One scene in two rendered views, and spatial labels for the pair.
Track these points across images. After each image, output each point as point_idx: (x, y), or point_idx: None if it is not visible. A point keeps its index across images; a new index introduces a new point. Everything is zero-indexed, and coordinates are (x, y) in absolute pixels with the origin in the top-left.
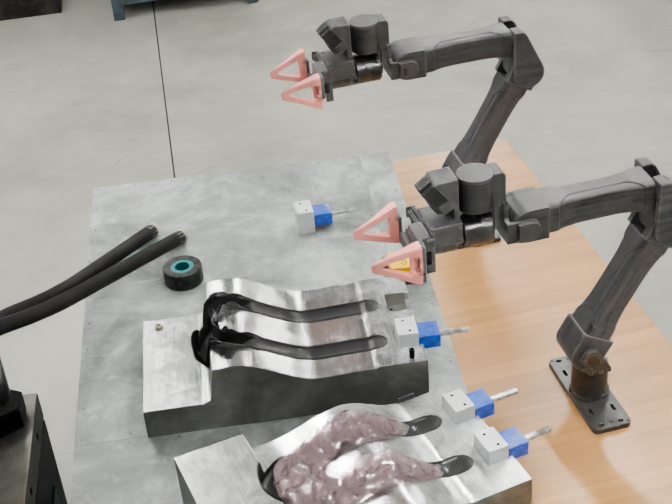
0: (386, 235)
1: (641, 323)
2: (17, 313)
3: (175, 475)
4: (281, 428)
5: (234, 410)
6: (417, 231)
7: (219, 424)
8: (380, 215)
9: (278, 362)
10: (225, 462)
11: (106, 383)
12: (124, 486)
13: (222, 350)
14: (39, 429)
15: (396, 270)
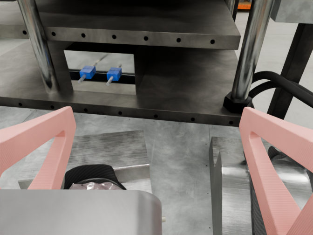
0: (286, 225)
1: None
2: (286, 79)
3: (172, 159)
4: (201, 229)
5: (213, 189)
6: (21, 217)
7: (211, 186)
8: (305, 136)
9: (237, 207)
10: (124, 151)
11: (261, 139)
12: (171, 138)
13: (244, 159)
14: (238, 125)
15: (48, 183)
